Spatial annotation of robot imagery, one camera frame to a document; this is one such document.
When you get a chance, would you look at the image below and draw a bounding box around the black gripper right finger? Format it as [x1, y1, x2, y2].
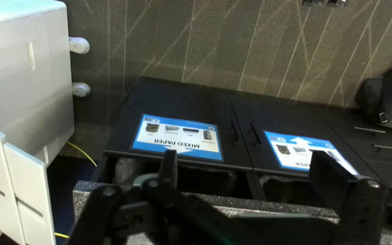
[309, 149, 389, 245]

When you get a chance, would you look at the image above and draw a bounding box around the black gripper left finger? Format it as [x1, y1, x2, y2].
[68, 148, 225, 245]

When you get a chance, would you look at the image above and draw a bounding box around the black bin cabinet door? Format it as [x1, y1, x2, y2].
[229, 92, 381, 182]
[104, 81, 255, 172]

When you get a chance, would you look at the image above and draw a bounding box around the blue sign with up arrow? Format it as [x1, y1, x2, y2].
[131, 112, 225, 163]

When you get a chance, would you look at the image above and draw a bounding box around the black drawer cabinet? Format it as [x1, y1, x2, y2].
[316, 106, 392, 212]

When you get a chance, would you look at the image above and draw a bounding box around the blue sign with down arrow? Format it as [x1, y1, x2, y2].
[263, 129, 362, 176]

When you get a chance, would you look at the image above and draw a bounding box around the white printer caster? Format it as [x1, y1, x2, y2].
[68, 35, 91, 55]
[71, 80, 93, 97]

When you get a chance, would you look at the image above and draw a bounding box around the white office printer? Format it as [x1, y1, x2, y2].
[0, 0, 78, 245]

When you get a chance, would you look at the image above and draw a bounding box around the black drawer handle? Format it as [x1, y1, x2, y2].
[372, 142, 392, 153]
[353, 125, 388, 136]

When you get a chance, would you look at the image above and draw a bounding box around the black door handle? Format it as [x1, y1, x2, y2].
[229, 118, 241, 144]
[248, 121, 263, 146]

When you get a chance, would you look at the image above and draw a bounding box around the yellow cable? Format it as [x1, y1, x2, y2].
[53, 140, 99, 240]

